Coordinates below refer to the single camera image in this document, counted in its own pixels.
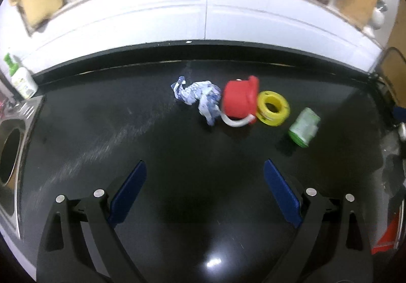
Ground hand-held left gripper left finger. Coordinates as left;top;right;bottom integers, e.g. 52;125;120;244
36;160;147;283

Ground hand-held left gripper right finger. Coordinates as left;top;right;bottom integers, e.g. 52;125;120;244
263;159;374;283

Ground stainless steel sink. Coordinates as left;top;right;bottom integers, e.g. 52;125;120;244
0;95;45;241

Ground small light green container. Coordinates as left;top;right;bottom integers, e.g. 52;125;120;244
287;107;321;148

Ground yellow tape roll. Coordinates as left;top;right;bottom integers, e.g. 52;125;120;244
255;90;291;127

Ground red toy bucket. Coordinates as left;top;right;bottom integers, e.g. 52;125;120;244
221;75;261;128

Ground red plastic item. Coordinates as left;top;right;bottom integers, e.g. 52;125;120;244
371;216;401;255

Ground crumpled blue white wrapper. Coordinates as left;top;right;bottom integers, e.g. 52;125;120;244
171;76;223;127

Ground white soap bottle green pump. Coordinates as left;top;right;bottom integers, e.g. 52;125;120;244
3;53;39;100

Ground wooden board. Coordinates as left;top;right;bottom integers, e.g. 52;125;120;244
385;13;406;81

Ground white ceramic pot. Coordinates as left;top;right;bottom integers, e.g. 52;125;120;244
371;5;388;29

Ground cardboard box with sticks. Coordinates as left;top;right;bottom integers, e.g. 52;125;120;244
339;0;380;29

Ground black cable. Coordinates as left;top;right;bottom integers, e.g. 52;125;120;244
369;46;406;107

